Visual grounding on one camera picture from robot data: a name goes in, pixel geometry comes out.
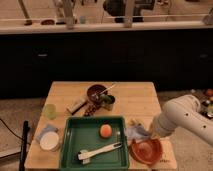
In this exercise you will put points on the light blue towel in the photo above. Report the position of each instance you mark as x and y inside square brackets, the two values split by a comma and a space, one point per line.
[137, 132]

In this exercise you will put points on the red bowl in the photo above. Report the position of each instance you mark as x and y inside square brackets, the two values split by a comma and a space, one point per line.
[147, 152]

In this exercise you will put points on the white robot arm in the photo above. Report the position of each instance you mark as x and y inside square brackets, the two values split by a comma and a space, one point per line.
[183, 111]

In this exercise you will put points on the wooden stick in bowl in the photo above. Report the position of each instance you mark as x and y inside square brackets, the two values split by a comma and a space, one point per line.
[110, 87]

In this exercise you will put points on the dark brown bowl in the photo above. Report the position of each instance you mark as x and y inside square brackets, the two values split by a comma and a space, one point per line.
[93, 91]

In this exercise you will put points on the small dark cup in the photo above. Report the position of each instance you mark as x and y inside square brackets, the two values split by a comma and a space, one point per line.
[108, 102]

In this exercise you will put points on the orange round fruit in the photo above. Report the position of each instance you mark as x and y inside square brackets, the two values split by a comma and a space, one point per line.
[105, 131]

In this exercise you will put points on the green plastic tray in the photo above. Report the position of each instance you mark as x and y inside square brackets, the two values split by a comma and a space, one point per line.
[82, 133]

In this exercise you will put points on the green translucent cup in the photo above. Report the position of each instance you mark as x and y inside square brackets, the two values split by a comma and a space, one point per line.
[49, 111]

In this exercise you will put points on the blue cloth under container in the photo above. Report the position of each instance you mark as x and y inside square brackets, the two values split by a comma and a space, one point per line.
[47, 128]

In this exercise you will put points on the white spatula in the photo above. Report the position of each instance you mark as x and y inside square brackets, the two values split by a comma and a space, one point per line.
[107, 148]

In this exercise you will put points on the white round container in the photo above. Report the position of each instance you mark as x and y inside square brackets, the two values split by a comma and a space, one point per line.
[50, 141]

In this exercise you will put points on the dark counter cabinet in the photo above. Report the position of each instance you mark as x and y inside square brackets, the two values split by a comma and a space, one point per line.
[170, 59]

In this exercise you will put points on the black stand post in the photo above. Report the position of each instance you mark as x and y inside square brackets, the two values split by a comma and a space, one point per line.
[23, 152]

